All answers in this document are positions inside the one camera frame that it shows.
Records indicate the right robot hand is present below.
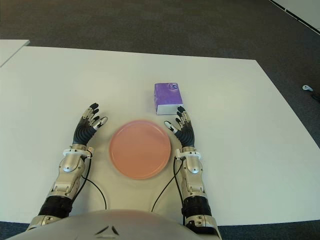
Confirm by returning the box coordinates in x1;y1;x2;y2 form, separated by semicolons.
163;105;196;148

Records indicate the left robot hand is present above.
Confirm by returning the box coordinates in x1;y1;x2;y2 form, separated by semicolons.
71;101;110;147

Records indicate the purple tissue paper pack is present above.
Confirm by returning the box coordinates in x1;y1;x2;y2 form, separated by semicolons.
153;82;186;116

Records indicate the pink round plate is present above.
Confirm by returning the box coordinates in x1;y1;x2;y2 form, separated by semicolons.
108;119;173;180

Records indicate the silver robot torso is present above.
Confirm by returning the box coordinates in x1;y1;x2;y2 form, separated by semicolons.
7;208;221;240

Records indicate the white side table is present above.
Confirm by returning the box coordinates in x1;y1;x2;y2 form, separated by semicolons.
0;39;30;68

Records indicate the white panel with black edge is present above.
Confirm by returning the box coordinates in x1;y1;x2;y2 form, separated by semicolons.
268;0;320;35

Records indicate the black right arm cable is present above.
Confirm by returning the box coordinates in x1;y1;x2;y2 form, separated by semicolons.
149;157;187;213

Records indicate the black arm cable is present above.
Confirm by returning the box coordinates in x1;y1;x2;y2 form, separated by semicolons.
80;152;109;210
149;157;187;213

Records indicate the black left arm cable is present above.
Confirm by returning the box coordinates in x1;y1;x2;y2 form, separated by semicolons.
80;152;109;210

